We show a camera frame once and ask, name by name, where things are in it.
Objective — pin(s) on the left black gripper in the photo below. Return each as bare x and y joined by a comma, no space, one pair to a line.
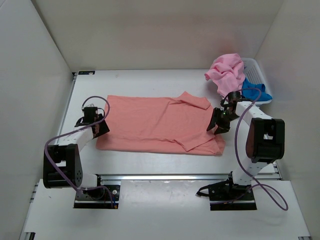
104,130

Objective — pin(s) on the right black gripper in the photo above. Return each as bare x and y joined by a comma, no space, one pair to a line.
221,128

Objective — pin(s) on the salmon pink t shirt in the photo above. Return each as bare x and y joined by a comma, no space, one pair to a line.
170,125

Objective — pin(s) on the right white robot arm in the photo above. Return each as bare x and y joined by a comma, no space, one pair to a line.
265,142

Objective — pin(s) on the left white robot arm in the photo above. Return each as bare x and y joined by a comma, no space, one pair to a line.
62,163

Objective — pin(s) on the blue t shirt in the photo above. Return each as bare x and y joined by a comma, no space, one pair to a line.
251,91

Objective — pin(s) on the light pink t shirt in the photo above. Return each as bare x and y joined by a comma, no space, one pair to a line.
227,72

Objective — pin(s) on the blue label sticker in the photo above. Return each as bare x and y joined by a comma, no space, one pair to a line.
86,72

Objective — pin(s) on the white plastic laundry basket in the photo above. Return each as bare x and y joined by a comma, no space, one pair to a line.
254,75

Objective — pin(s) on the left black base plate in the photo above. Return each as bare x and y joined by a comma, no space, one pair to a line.
99,198

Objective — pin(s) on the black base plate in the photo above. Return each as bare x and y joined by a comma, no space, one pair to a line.
99,198
222,197

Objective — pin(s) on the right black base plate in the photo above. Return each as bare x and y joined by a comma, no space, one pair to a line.
222,197

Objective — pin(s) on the aluminium table edge rail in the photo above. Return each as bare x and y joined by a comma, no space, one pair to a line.
164,177

